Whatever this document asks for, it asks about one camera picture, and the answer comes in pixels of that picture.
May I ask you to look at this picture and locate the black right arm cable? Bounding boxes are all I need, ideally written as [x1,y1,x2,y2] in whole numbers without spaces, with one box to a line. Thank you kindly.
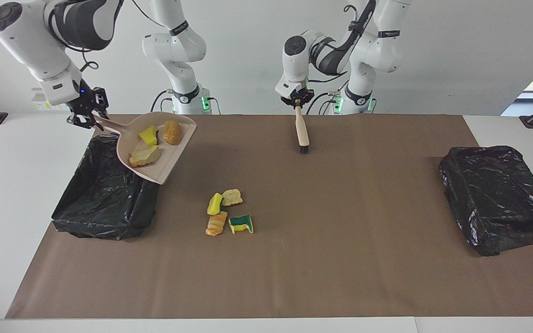
[47,0,177,72]

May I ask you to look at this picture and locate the curved yellow sponge piece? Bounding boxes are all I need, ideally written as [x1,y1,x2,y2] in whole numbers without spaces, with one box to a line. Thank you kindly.
[207,192,223,216]

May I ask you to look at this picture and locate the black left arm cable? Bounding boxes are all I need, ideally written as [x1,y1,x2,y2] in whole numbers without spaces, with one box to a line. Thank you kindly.
[310,0,378,84]

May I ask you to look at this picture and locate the brown oval bread roll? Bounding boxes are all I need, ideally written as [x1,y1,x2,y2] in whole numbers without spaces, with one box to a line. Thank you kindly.
[162,121,183,146]

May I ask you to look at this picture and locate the beige crusty bread chunk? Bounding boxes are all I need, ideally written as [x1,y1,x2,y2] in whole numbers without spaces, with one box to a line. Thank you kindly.
[129,145,162,167]

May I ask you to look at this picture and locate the pink plastic dustpan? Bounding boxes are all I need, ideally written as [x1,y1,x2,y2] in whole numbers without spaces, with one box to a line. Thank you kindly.
[93,111,198,185]

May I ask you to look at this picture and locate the small green yellow sponge piece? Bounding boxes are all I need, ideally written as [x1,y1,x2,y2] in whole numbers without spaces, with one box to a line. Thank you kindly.
[139,125,159,147]

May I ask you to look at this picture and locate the beige cracker piece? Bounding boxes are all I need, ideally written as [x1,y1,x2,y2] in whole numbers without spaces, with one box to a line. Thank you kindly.
[221,188,243,207]

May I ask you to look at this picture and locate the brown paper table mat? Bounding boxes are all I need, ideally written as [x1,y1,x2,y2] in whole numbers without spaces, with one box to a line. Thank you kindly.
[5,114,533,320]

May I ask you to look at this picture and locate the notched green yellow sponge piece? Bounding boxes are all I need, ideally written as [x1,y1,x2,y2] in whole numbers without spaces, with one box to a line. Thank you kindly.
[229,214,254,234]

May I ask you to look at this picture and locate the white yellow labelled box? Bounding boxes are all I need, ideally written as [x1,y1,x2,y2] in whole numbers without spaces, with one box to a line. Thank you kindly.
[32,89,70,111]

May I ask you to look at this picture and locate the orange striped croissant piece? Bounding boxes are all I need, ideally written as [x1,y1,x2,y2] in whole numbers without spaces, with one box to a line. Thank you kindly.
[205,211,228,237]

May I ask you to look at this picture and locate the pink handled hand brush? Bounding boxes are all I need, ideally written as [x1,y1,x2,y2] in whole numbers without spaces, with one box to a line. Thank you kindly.
[294,105,310,154]

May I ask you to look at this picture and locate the black arm base cable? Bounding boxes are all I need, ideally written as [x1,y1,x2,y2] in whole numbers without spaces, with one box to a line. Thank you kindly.
[151,90,173,114]
[306,92,341,115]

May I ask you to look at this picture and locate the black bag lined bin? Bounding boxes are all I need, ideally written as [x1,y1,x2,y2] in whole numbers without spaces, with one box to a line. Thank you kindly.
[439,146,533,257]
[51,132,161,241]

